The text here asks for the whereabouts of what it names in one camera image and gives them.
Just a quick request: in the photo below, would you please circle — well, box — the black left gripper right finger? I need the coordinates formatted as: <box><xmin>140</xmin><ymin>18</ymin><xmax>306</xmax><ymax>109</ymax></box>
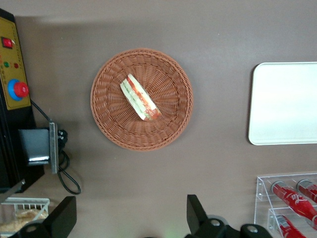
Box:
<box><xmin>185</xmin><ymin>194</ymin><xmax>239</xmax><ymax>238</ymax></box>

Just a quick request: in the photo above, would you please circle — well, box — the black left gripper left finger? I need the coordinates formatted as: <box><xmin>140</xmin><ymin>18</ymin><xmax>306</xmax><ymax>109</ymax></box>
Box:
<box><xmin>15</xmin><ymin>195</ymin><xmax>77</xmax><ymax>238</ymax></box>

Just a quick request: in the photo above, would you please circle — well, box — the round brown wicker basket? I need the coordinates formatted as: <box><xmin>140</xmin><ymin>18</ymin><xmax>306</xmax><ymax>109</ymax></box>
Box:
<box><xmin>90</xmin><ymin>48</ymin><xmax>194</xmax><ymax>152</ymax></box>

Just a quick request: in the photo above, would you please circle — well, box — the triangle sandwich with tomato lettuce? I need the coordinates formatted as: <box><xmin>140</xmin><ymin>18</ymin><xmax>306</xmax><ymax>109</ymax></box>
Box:
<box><xmin>120</xmin><ymin>73</ymin><xmax>162</xmax><ymax>122</ymax></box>

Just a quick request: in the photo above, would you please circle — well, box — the white rectangular plastic tray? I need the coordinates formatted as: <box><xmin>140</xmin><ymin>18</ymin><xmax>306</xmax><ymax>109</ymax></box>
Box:
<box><xmin>248</xmin><ymin>61</ymin><xmax>317</xmax><ymax>146</ymax></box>

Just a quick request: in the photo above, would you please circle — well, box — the crusty bread loaf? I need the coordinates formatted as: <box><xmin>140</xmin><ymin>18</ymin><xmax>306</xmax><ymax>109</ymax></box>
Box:
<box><xmin>0</xmin><ymin>208</ymin><xmax>48</xmax><ymax>233</ymax></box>

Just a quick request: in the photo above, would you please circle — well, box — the grey metal bar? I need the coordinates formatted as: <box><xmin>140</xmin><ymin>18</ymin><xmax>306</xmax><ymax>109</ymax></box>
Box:
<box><xmin>0</xmin><ymin>179</ymin><xmax>26</xmax><ymax>203</ymax></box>

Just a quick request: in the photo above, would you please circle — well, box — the clear acrylic bottle rack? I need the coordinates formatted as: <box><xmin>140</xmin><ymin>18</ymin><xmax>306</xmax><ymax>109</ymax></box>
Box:
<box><xmin>254</xmin><ymin>172</ymin><xmax>317</xmax><ymax>238</ymax></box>

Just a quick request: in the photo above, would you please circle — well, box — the red cola bottle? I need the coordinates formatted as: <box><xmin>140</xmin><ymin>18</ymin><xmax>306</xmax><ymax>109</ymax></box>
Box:
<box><xmin>270</xmin><ymin>180</ymin><xmax>317</xmax><ymax>225</ymax></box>
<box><xmin>296</xmin><ymin>178</ymin><xmax>317</xmax><ymax>204</ymax></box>
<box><xmin>275</xmin><ymin>215</ymin><xmax>308</xmax><ymax>238</ymax></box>

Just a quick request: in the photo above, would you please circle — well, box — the black machine yellow control panel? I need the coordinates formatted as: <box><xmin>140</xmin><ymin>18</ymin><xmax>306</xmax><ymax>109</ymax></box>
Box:
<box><xmin>0</xmin><ymin>7</ymin><xmax>46</xmax><ymax>194</ymax></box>

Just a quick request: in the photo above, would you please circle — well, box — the white wire basket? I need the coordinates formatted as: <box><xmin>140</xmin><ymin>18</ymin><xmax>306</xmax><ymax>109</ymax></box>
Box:
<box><xmin>0</xmin><ymin>197</ymin><xmax>51</xmax><ymax>237</ymax></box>

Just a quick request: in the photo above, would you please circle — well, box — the black power cable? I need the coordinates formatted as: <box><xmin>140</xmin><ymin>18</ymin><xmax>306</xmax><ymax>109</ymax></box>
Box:
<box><xmin>30</xmin><ymin>99</ymin><xmax>82</xmax><ymax>195</ymax></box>

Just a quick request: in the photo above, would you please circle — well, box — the grey metal bracket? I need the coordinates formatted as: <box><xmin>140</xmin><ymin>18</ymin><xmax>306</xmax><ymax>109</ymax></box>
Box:
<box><xmin>18</xmin><ymin>122</ymin><xmax>59</xmax><ymax>175</ymax></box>

